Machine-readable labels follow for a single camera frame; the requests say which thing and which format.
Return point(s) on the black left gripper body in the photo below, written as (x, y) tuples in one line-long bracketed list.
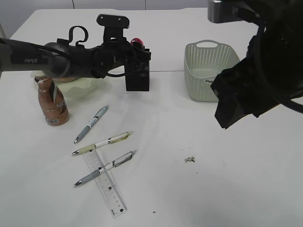
[(107, 57)]

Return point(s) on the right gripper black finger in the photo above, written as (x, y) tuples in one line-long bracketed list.
[(230, 109)]

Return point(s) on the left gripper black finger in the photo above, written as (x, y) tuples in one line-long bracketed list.
[(143, 53)]

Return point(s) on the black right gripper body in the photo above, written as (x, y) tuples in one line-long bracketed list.
[(271, 74)]

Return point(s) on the pink pencil sharpener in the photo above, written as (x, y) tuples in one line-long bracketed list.
[(136, 40)]

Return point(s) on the brown Nescafe coffee bottle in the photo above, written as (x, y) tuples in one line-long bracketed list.
[(51, 101)]

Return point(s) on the golden bread roll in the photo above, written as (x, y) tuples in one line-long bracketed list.
[(65, 80)]

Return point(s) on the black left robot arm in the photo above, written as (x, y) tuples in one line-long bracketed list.
[(58, 60)]

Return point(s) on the black mesh pen holder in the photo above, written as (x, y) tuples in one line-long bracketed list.
[(137, 75)]

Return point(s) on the frosted green glass plate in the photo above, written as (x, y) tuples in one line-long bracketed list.
[(79, 88)]

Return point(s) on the pale green plastic basket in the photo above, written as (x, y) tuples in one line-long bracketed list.
[(205, 60)]

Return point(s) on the grey grip white pen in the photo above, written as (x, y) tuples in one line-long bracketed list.
[(93, 121)]

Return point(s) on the cream grip white pen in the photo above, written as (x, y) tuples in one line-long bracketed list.
[(99, 144)]

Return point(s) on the lilac grip white pen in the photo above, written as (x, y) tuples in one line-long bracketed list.
[(100, 170)]

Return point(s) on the tiny grey paper scrap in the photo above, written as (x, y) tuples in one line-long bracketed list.
[(190, 159)]

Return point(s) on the clear plastic ruler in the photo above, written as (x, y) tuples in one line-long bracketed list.
[(106, 185)]

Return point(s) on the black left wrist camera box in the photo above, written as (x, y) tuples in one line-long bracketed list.
[(113, 27)]

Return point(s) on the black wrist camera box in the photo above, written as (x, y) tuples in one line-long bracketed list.
[(113, 27), (225, 11)]

